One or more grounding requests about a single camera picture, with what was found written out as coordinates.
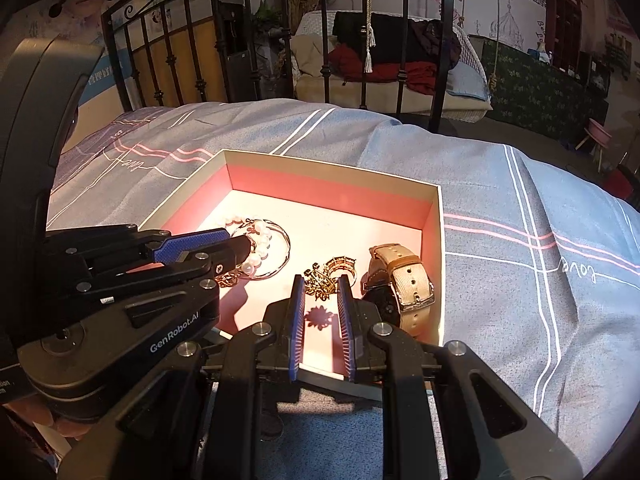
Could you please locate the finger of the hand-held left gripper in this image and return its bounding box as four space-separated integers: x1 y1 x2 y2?
137 227 232 265
150 236 252 292

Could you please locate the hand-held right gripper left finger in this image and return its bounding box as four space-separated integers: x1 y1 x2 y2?
60 274 307 480

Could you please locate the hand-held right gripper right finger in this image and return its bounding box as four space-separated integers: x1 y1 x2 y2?
336 276 583 480

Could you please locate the white pearl bracelet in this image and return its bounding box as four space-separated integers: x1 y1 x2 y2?
220 216 274 277

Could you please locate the gold ornate brooch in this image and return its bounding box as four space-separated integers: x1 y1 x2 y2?
303 255 359 302

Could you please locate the thin silver bangle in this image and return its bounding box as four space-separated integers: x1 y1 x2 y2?
227 217 292 279

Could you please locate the black watch with beige strap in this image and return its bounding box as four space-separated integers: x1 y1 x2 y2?
361 242 437 339

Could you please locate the grey box with pink inside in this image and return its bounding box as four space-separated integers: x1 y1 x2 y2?
137 149 446 402

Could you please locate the person's left hand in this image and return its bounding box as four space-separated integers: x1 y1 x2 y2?
5 402 96 456

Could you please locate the blue-grey plaid bed sheet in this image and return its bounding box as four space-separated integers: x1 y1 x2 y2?
45 97 640 480

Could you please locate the yellow wooden board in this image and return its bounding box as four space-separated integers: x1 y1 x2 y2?
117 22 229 112

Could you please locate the dark tall appliance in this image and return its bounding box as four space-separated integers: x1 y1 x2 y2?
217 0 262 104

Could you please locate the sofa with clothes pile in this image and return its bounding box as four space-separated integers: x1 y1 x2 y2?
290 10 494 124

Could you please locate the red clothing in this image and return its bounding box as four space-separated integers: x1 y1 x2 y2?
327 44 444 97

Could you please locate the light blue pillow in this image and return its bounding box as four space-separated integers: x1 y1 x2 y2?
447 62 489 102

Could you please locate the black clothing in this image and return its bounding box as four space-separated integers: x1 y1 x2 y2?
332 10 464 72

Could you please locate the green floral covered counter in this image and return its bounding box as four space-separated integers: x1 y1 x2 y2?
467 35 612 137

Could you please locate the red bin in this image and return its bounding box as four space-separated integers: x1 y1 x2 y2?
604 166 634 199

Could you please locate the pink stool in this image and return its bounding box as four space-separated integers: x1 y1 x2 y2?
575 119 614 174

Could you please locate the red phone booth cabinet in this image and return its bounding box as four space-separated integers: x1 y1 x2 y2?
545 0 587 69

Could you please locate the blue and white wall poster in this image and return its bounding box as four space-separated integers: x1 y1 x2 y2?
20 0 132 107

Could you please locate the white tassel cord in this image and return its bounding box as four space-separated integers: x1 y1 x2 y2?
362 0 377 74

